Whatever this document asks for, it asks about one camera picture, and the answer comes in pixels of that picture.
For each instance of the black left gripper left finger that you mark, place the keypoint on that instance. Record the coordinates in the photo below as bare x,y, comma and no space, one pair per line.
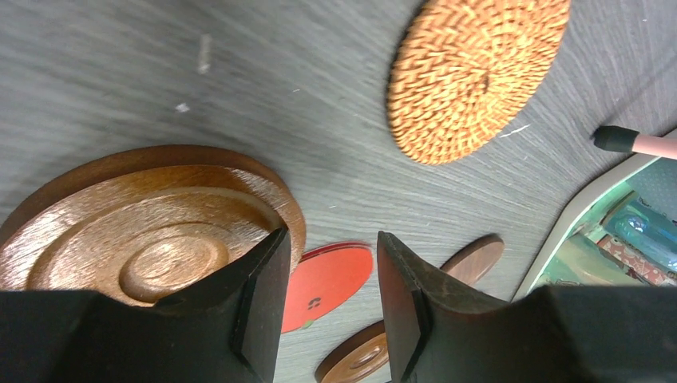
224,328

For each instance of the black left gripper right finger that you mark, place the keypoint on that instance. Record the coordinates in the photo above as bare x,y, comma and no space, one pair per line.
439,329

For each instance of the red round paper coaster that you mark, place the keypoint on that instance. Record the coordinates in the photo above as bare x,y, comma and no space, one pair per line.
324,279

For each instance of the large ridged brown wooden coaster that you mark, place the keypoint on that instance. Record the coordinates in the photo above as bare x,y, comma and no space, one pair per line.
141,225

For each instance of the woven rattan coaster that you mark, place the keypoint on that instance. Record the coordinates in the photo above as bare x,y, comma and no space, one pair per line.
465,69

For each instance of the dark walnut flat coaster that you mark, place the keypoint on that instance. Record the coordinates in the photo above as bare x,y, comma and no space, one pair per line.
475,260

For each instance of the ridged brown coaster front left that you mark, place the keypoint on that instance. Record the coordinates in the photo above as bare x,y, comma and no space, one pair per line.
356,358

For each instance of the mint green floral tray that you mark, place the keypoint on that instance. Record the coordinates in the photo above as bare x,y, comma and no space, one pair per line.
618,230

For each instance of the pink music stand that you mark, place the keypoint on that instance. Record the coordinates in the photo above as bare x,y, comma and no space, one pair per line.
617,139

